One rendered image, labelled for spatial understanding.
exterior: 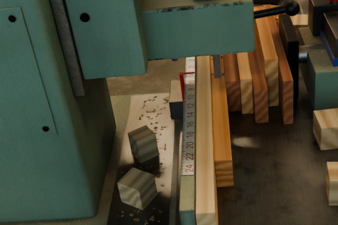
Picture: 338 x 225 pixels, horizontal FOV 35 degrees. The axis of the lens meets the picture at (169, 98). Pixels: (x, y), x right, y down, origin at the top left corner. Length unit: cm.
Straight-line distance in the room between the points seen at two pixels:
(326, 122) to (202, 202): 20
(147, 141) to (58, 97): 22
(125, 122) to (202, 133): 33
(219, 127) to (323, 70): 16
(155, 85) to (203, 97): 193
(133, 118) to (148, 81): 172
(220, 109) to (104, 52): 16
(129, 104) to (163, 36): 34
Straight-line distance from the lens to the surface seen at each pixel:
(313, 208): 59
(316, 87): 72
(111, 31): 63
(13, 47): 61
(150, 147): 82
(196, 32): 66
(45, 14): 60
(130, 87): 263
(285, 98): 69
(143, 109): 95
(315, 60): 73
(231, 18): 65
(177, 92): 89
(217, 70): 72
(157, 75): 269
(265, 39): 76
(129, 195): 75
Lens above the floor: 132
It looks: 32 degrees down
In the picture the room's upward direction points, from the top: 8 degrees counter-clockwise
